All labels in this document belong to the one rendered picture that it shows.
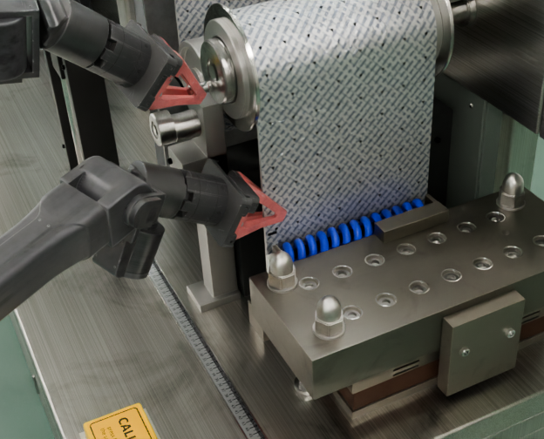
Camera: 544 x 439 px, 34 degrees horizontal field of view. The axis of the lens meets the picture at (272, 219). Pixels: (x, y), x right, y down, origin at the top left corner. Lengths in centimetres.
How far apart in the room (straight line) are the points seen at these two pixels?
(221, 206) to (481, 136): 40
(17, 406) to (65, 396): 130
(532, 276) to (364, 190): 23
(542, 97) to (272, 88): 32
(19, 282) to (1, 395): 164
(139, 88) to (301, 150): 21
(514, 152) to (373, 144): 42
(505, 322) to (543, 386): 11
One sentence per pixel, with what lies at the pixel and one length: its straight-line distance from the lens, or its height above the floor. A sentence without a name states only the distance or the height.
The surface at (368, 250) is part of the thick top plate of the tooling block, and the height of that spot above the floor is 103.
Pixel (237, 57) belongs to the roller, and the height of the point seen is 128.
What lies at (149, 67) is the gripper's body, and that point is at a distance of 95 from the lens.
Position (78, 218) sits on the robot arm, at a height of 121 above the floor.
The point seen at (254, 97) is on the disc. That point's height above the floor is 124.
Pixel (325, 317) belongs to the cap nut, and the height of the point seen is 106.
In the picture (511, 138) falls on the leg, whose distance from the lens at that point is 144.
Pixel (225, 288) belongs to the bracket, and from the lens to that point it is 121.
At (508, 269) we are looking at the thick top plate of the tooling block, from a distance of 108.
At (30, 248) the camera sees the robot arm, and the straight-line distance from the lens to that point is 85.
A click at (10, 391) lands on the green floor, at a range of 248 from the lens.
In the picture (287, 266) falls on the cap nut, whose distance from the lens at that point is 101.
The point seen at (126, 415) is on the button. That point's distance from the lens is 106.
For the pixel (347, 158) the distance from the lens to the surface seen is 108.
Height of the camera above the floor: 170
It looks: 36 degrees down
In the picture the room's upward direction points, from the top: 4 degrees counter-clockwise
